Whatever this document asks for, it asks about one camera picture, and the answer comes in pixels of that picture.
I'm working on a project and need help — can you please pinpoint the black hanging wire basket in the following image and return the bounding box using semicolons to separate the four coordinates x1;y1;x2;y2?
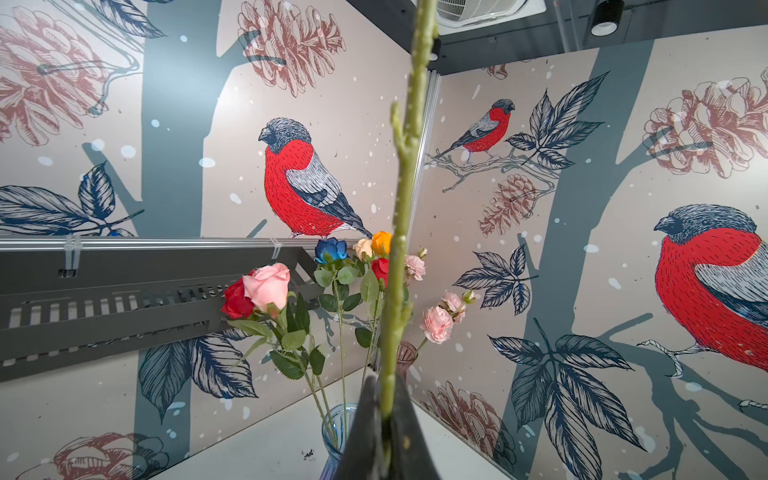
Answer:
1;245;320;382

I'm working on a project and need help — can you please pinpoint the cream peach artificial rose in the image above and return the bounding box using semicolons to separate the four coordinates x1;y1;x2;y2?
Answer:
353;238;374;261

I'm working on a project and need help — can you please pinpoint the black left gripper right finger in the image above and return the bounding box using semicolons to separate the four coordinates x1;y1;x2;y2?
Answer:
389;389;440;480

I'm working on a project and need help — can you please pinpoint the ceiling air vent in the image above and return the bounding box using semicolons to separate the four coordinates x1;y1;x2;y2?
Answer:
436;0;547;32

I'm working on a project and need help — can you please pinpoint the pink artificial rose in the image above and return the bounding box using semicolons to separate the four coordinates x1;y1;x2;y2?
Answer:
226;263;331;426

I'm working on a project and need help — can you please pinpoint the white artificial rose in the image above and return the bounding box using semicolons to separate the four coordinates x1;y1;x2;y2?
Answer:
379;1;438;423

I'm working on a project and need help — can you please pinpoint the orange artificial rose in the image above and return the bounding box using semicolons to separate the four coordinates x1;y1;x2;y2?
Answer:
371;231;392;257

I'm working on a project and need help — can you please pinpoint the blue purple glass vase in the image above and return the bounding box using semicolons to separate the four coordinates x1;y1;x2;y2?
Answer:
319;403;357;480

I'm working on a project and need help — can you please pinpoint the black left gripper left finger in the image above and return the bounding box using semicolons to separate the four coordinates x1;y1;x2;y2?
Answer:
334;376;384;480

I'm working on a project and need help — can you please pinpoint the pink peony spray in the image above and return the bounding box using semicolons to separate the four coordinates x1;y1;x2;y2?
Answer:
416;290;476;353
405;248;427;283

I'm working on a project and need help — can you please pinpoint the black ceiling spotlight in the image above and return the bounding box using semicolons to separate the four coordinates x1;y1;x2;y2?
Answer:
589;0;625;37

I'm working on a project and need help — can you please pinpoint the pink grey glass vase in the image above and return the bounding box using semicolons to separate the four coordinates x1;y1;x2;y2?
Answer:
396;340;419;381

